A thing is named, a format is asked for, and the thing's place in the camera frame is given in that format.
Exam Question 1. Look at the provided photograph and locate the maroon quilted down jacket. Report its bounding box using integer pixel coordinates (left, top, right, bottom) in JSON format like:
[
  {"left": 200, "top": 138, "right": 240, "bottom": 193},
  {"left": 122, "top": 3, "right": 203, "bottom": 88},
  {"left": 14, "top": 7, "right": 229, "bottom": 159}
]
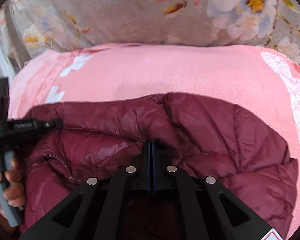
[{"left": 20, "top": 93, "right": 298, "bottom": 237}]

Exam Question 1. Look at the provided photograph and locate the person's left hand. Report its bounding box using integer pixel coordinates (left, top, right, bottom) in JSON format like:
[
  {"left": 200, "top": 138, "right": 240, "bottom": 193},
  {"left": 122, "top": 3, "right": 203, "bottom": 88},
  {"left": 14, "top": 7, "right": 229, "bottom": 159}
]
[{"left": 0, "top": 158, "right": 26, "bottom": 219}]

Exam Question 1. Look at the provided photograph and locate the silver satin curtain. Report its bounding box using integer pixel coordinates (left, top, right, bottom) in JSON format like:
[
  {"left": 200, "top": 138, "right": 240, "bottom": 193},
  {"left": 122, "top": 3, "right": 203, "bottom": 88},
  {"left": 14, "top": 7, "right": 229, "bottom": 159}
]
[{"left": 0, "top": 17, "right": 26, "bottom": 86}]

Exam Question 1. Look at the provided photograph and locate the grey floral quilt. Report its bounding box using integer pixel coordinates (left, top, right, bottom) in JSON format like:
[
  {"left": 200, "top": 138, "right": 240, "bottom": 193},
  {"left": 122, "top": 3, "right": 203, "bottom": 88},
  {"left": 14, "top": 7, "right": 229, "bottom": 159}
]
[{"left": 0, "top": 0, "right": 300, "bottom": 69}]

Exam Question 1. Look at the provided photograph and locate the pink blanket with white bows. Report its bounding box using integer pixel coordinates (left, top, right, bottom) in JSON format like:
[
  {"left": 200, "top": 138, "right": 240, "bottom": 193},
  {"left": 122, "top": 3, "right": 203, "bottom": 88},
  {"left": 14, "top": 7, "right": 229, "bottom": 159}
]
[{"left": 8, "top": 43, "right": 300, "bottom": 236}]

